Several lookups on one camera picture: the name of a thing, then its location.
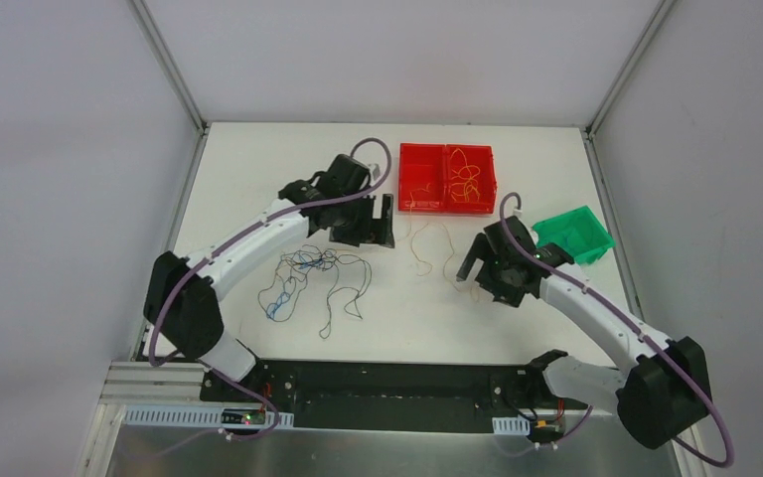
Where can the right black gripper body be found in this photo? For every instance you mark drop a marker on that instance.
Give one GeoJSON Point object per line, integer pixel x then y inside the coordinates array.
{"type": "Point", "coordinates": [487, 264]}

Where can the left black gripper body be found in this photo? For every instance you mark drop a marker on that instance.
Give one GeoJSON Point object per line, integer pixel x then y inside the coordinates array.
{"type": "Point", "coordinates": [369, 231]}

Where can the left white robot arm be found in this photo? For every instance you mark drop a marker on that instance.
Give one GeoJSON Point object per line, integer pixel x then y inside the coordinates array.
{"type": "Point", "coordinates": [184, 293]}

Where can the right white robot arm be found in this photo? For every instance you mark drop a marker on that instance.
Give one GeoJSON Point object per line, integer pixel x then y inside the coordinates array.
{"type": "Point", "coordinates": [658, 387]}

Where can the right red bin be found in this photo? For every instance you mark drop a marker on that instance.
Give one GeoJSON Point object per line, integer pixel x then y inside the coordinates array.
{"type": "Point", "coordinates": [470, 179]}

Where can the red bin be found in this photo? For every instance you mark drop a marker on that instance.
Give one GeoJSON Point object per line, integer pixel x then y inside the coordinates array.
{"type": "Point", "coordinates": [421, 178]}
{"type": "Point", "coordinates": [470, 179]}

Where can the left red bin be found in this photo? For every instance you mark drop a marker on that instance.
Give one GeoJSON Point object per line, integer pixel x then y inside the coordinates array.
{"type": "Point", "coordinates": [421, 178]}

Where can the green plastic bin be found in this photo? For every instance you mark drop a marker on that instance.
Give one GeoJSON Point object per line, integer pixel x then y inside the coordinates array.
{"type": "Point", "coordinates": [578, 232]}

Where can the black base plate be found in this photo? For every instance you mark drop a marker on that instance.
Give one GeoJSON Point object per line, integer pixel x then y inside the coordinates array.
{"type": "Point", "coordinates": [403, 397]}

